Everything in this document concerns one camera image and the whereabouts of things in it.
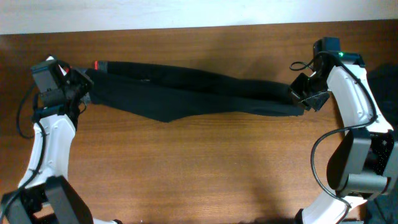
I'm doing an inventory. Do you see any black leggings red waistband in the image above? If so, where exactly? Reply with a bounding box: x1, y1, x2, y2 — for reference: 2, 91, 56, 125
85, 61, 304, 123

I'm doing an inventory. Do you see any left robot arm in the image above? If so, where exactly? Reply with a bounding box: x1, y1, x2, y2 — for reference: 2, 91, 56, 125
1, 60, 101, 223

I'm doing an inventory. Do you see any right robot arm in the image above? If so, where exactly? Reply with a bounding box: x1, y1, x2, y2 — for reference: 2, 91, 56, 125
290, 50, 397, 223

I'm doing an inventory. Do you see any dark clothes pile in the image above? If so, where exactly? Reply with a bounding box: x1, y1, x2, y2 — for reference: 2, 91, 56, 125
367, 64, 397, 131

